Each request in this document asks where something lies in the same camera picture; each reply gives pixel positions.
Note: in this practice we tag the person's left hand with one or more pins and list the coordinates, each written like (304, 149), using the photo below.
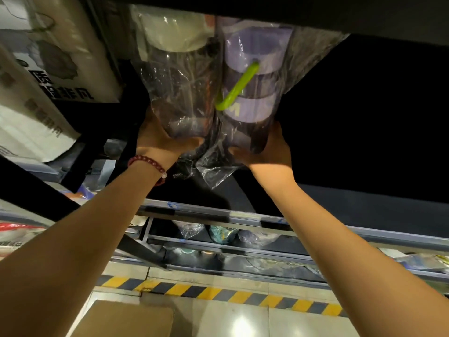
(158, 143)

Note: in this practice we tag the person's right hand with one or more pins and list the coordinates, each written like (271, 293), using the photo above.
(270, 154)

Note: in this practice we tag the black metal store shelving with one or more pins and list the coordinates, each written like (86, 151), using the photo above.
(210, 213)

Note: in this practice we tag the clear bottle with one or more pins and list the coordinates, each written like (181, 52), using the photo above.
(175, 35)

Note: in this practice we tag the brown cardboard box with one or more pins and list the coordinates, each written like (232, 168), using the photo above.
(122, 319)

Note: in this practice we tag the person's right forearm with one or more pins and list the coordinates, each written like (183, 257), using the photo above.
(333, 259)

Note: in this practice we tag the person's left forearm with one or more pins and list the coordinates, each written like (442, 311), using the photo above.
(70, 249)

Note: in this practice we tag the red white bagged item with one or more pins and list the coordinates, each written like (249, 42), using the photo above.
(17, 229)

